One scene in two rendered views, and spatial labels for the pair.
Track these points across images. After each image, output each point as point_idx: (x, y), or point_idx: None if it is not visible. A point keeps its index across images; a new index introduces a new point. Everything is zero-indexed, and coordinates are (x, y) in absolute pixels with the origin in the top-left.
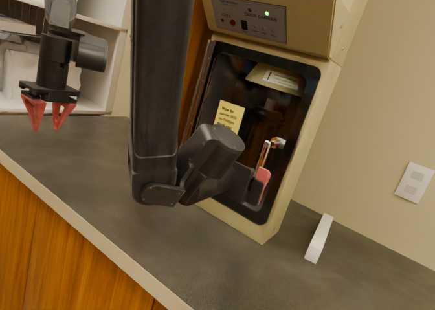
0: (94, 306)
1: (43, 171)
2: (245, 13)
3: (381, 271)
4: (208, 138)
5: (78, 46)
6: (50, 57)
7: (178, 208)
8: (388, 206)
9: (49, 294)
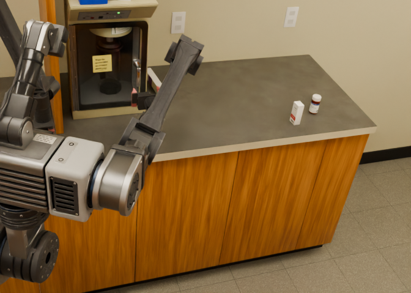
0: None
1: None
2: (103, 14)
3: (189, 82)
4: None
5: (50, 90)
6: (48, 106)
7: (95, 126)
8: (169, 41)
9: (60, 219)
